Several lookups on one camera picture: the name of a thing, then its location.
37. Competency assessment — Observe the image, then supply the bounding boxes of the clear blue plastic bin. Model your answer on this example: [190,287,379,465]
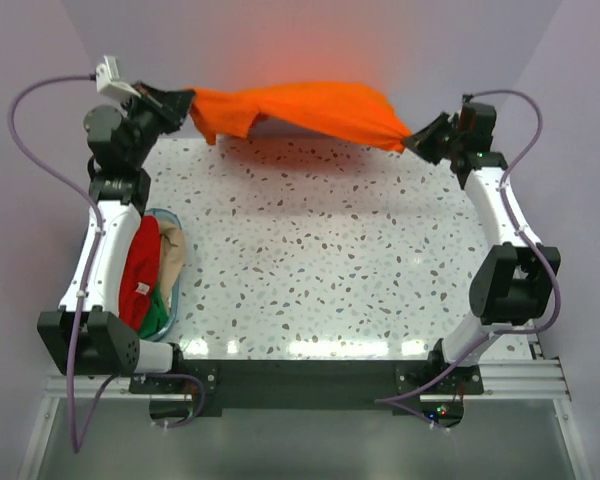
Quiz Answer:
[139,208,187,342]

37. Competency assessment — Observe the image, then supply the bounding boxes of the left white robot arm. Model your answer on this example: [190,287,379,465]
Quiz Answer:
[37,82,195,392]

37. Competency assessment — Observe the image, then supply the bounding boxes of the red t shirt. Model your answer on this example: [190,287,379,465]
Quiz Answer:
[119,216,160,331]

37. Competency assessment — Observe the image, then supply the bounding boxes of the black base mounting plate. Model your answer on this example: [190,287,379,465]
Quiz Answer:
[129,357,481,419]

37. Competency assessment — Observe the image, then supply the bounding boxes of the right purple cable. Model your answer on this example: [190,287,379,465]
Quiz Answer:
[374,89,564,416]

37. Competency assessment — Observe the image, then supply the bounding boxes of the green t shirt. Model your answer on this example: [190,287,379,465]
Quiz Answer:
[138,290,170,340]

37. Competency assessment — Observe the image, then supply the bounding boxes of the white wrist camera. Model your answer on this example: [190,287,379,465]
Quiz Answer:
[457,95,497,152]
[95,55,140,104]

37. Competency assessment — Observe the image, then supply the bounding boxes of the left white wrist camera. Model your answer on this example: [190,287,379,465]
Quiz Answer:
[95,55,140,104]

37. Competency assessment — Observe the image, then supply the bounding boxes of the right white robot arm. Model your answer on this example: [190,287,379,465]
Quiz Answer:
[403,95,561,393]

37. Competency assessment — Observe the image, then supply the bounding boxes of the beige t shirt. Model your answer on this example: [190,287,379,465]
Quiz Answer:
[157,220,186,310]

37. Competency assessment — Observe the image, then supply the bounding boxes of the aluminium frame rail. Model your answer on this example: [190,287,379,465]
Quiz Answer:
[44,329,574,401]

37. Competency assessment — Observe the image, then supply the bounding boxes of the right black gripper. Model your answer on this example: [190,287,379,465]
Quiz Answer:
[402,112,464,167]

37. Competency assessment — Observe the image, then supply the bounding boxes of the orange t shirt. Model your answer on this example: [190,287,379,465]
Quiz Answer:
[189,81,411,153]

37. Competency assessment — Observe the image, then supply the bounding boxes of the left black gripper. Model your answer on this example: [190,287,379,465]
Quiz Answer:
[121,80,196,167]

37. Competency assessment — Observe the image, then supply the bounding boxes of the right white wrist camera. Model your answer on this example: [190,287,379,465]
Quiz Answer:
[457,95,497,152]

